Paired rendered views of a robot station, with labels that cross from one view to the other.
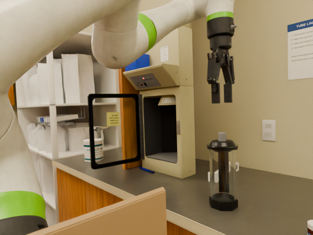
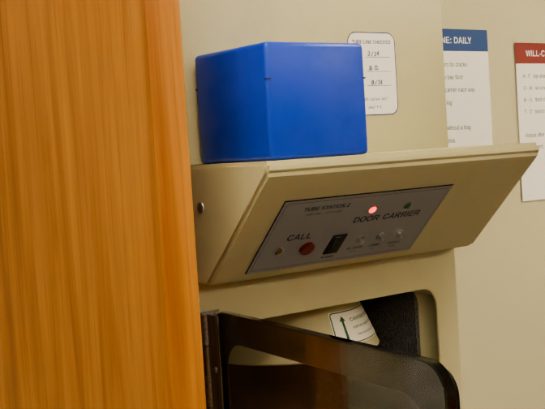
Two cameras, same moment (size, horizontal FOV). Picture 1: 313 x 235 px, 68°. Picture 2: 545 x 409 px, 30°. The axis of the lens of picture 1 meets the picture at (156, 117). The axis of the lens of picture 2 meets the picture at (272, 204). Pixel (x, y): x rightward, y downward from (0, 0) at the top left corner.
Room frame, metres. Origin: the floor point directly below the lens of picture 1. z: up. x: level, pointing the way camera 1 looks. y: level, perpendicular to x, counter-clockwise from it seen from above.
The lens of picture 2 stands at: (1.23, 0.93, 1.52)
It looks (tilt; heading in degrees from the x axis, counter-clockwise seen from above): 3 degrees down; 276
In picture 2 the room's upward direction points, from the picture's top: 4 degrees counter-clockwise
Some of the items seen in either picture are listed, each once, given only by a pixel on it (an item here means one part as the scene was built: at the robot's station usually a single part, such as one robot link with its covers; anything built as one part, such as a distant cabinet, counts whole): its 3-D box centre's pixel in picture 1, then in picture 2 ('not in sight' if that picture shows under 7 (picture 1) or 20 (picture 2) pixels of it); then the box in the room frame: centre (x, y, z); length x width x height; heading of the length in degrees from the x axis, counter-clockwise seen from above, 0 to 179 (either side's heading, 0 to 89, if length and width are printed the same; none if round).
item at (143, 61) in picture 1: (137, 63); (281, 104); (1.30, 0.10, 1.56); 0.10 x 0.10 x 0.09; 43
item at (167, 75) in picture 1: (149, 78); (375, 209); (1.23, 0.03, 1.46); 0.32 x 0.12 x 0.10; 43
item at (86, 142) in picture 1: (93, 149); not in sight; (1.64, 0.46, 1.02); 0.13 x 0.13 x 0.15
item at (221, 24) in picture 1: (221, 29); not in sight; (0.83, -0.24, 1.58); 0.12 x 0.09 x 0.06; 43
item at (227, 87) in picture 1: (227, 93); not in sight; (0.86, -0.27, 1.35); 0.03 x 0.01 x 0.07; 43
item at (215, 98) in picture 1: (215, 93); not in sight; (0.81, -0.21, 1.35); 0.03 x 0.01 x 0.07; 43
